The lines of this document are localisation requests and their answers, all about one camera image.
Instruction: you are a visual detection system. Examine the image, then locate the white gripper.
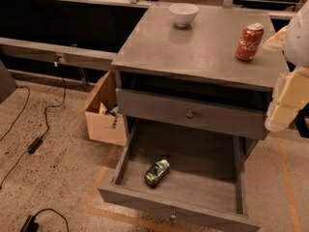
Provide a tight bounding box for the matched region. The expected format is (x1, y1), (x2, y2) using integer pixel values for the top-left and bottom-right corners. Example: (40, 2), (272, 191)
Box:
(263, 0), (309, 131)

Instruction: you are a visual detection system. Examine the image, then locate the green crushed soda can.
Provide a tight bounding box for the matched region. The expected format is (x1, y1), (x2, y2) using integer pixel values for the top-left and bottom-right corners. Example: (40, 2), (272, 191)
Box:
(144, 159), (170, 187)

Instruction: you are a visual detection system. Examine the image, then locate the red cola can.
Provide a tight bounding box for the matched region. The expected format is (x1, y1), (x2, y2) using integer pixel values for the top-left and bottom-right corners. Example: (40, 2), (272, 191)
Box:
(236, 22), (264, 61)

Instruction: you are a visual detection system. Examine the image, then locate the closed grey top drawer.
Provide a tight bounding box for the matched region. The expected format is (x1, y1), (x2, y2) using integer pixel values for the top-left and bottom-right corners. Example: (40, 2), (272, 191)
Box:
(116, 88), (267, 140)

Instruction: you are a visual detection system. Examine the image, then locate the grey drawer cabinet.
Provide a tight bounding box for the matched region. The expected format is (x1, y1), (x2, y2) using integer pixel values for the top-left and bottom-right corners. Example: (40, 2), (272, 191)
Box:
(110, 5), (291, 232)

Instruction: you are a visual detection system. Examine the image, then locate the open grey middle drawer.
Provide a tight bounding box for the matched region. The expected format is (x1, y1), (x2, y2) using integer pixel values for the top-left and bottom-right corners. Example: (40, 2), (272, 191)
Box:
(99, 121), (260, 232)

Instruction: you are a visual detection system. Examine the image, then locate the white ceramic bowl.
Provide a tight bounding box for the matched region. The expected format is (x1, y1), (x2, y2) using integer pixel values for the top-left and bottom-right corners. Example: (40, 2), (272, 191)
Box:
(169, 3), (199, 26)

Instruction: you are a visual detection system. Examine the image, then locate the cardboard box with items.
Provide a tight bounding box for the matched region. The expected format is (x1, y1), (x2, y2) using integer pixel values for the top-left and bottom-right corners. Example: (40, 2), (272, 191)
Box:
(76, 71), (126, 146)

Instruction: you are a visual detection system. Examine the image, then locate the black adapter at bottom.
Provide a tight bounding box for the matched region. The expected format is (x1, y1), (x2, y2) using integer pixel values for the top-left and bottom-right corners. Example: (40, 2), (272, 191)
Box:
(19, 208), (70, 232)

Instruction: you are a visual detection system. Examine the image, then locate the black power adapter with cable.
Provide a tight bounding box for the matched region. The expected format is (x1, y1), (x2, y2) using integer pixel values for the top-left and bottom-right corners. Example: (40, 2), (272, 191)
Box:
(1, 77), (67, 187)

